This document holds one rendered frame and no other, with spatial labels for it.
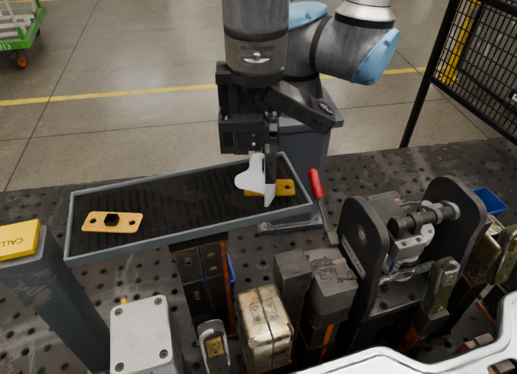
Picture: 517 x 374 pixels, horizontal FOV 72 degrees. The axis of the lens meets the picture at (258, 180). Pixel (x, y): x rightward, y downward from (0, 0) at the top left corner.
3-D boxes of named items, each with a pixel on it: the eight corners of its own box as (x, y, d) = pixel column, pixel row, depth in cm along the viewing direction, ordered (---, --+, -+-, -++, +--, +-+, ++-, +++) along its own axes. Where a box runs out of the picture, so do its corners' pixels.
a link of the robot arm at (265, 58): (285, 17, 44) (291, 44, 38) (283, 53, 47) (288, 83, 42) (225, 18, 44) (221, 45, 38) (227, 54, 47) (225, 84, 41)
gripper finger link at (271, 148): (262, 176, 54) (261, 119, 51) (274, 175, 54) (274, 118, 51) (263, 188, 49) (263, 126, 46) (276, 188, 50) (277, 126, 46)
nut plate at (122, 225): (80, 232, 53) (78, 226, 52) (91, 212, 56) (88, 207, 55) (136, 234, 52) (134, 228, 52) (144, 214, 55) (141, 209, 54)
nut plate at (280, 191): (244, 197, 58) (243, 192, 57) (244, 181, 61) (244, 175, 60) (295, 195, 58) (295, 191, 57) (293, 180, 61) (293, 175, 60)
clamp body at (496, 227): (426, 349, 85) (498, 260, 60) (399, 306, 93) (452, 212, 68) (458, 338, 87) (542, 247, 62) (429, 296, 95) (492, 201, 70)
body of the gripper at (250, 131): (223, 127, 55) (217, 51, 47) (278, 126, 56) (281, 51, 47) (221, 159, 50) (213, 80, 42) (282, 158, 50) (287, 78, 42)
